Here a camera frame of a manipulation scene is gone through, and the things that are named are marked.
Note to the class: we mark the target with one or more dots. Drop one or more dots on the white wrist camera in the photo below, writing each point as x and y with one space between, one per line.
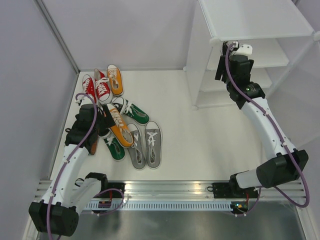
84 100
245 50

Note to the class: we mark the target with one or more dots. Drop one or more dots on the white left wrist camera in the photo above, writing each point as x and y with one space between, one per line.
84 100

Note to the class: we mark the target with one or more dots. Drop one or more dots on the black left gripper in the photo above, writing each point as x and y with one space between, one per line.
107 122

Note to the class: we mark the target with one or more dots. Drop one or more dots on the red sneaker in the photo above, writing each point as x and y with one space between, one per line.
102 87
88 87

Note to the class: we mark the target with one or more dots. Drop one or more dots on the aluminium corner frame post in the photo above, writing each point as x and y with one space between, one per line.
56 33

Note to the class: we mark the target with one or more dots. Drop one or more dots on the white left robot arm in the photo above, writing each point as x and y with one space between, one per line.
60 207

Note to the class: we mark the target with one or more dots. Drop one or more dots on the red sneaker right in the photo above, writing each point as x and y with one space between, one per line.
102 87

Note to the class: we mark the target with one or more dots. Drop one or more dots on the red sneaker left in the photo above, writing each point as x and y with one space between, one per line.
88 87

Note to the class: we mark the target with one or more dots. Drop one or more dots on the grey sneaker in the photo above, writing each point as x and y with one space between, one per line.
153 139
136 150

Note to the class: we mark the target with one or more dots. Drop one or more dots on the white slotted cable duct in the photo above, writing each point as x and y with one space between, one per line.
135 205

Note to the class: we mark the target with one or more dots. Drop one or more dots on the orange sneaker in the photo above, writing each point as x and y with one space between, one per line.
120 128
115 78

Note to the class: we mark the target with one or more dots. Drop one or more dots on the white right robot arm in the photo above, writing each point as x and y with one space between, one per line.
284 162

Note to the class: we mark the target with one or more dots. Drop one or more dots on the white shoe cabinet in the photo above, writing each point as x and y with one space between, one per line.
286 54

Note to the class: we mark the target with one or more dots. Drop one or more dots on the green sneaker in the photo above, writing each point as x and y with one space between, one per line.
116 150
129 109

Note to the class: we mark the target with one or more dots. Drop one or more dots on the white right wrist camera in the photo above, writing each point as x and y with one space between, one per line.
245 50

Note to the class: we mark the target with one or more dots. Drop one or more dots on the green sneaker far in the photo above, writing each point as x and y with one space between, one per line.
129 109

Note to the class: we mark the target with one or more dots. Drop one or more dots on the aluminium mounting rail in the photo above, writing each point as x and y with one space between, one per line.
189 190

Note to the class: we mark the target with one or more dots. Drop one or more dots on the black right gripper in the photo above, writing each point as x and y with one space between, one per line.
221 67

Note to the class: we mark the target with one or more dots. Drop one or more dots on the green sneaker near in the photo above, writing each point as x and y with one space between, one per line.
116 150

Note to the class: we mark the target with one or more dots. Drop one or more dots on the black sneaker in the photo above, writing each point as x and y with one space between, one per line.
234 45
90 143

